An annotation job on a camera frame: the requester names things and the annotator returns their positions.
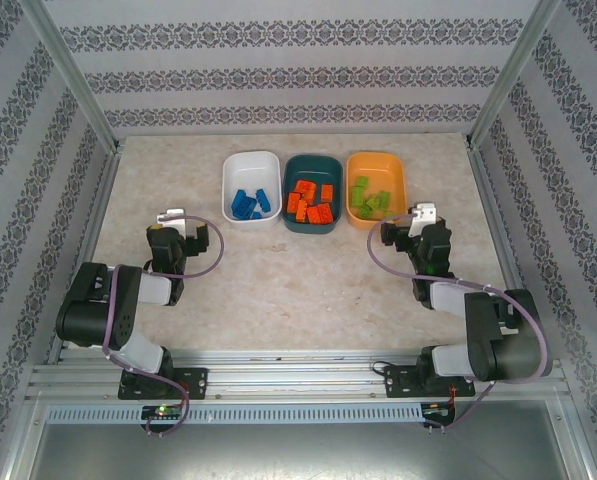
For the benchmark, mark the green two-by-two lego brick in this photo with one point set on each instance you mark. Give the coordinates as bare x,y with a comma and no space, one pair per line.
374,202
384,196

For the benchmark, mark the green two-by-four lego brick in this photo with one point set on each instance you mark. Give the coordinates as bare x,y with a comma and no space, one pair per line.
360,196
365,211

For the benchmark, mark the white plastic container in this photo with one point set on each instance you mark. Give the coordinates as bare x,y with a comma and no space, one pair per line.
250,170

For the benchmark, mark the orange lego brick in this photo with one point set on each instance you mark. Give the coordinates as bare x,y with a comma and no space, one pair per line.
305,186
294,201
320,214
302,212
327,192
312,200

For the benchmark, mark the yellow-orange plastic container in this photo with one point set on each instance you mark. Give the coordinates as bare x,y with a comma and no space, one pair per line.
378,167

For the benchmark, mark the teal plastic container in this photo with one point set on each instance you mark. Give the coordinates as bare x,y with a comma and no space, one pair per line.
313,167

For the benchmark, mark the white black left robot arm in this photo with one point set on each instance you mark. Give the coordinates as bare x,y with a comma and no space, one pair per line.
93,310

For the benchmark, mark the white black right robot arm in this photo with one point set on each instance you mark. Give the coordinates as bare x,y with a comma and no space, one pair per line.
508,340

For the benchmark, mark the black controller board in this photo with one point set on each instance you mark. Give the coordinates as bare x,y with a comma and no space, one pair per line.
438,409
160,411

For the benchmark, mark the grey metal front panel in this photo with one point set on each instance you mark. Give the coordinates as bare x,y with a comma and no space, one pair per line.
298,450

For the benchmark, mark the aluminium side rail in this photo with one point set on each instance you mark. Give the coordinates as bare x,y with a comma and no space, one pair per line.
481,165
100,195

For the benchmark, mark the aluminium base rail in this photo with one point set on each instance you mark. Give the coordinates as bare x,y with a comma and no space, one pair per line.
298,380

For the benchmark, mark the aluminium corner post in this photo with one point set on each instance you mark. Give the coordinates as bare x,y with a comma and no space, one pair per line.
518,70
72,70

